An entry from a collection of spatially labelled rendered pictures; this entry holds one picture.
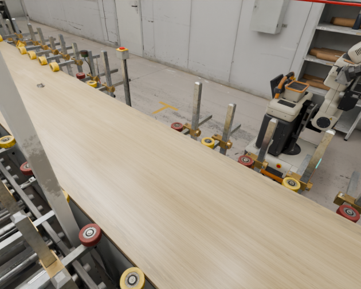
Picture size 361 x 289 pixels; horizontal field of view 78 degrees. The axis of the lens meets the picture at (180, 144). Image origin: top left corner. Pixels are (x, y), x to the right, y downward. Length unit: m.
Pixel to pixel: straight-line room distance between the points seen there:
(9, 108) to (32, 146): 0.13
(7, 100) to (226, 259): 0.83
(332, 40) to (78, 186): 3.48
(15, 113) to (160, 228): 0.62
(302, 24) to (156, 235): 3.47
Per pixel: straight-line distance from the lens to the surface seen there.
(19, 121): 0.74
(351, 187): 1.48
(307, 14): 3.85
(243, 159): 1.27
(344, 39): 3.77
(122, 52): 1.87
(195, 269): 0.88
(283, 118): 2.17
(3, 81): 0.70
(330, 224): 1.16
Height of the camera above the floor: 1.71
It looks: 38 degrees down
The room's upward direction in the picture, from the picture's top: 3 degrees clockwise
